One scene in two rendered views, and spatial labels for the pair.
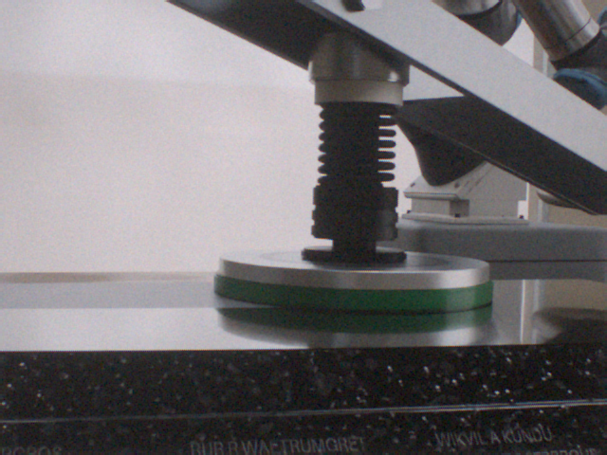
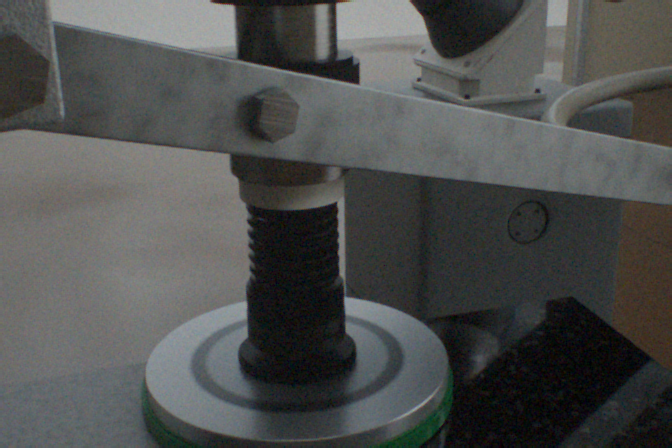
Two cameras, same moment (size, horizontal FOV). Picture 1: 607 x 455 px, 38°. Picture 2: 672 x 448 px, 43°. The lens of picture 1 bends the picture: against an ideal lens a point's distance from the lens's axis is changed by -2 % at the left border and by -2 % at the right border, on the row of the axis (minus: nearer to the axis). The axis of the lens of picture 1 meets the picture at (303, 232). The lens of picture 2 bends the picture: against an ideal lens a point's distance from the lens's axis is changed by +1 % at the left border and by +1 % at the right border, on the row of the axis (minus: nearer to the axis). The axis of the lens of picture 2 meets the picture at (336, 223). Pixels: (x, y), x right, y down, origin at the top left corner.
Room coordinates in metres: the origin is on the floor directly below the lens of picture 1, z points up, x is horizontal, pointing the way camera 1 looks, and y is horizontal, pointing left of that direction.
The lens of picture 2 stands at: (0.17, -0.08, 1.14)
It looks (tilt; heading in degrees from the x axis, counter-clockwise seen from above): 19 degrees down; 1
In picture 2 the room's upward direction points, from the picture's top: 1 degrees counter-clockwise
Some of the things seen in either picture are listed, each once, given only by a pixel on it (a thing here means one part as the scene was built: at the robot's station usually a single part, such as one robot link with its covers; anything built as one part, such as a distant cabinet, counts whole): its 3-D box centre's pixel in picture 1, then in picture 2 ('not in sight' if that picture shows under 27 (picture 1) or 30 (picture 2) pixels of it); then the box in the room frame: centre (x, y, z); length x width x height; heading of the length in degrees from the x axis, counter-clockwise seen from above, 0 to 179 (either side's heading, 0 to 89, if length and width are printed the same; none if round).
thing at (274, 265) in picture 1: (353, 265); (297, 363); (0.71, -0.04, 0.85); 0.21 x 0.21 x 0.01
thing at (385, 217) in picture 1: (355, 215); (296, 312); (0.71, -0.04, 0.89); 0.07 x 0.07 x 0.01
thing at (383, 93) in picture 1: (358, 82); (291, 168); (0.71, -0.04, 0.99); 0.07 x 0.07 x 0.04
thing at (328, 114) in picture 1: (357, 136); (293, 227); (0.71, -0.04, 0.95); 0.06 x 0.06 x 0.09
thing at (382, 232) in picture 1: (354, 230); (296, 328); (0.71, -0.04, 0.88); 0.07 x 0.07 x 0.01
